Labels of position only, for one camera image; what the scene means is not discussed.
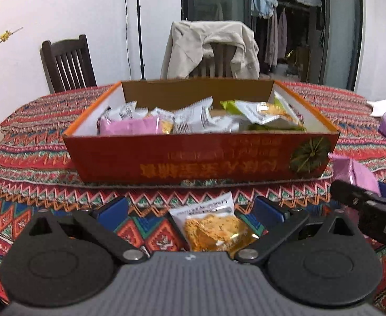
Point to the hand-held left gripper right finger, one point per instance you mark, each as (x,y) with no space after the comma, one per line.
(268,210)

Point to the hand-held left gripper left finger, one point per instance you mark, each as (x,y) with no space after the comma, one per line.
(114,210)

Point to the orange cardboard box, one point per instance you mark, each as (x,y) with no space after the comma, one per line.
(114,158)

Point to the clear packet of golden snack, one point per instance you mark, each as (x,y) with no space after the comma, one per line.
(212,230)

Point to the white printed snack packet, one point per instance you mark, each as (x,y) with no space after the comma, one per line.
(196,118)
(124,112)

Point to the white paper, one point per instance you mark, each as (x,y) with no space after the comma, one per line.
(382,107)

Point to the red patterned tablecloth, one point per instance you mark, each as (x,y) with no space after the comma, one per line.
(31,171)

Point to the dark wooden chair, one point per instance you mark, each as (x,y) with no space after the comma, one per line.
(68,62)

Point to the chair under jacket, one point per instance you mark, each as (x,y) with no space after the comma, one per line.
(219,59)

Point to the pale pink hanging coat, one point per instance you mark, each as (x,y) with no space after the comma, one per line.
(280,39)

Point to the beige jacket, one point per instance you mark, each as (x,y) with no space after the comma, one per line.
(186,46)

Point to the black light stand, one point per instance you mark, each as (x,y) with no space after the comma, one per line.
(139,23)

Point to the yellow blossom twigs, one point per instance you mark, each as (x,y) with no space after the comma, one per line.
(5,35)

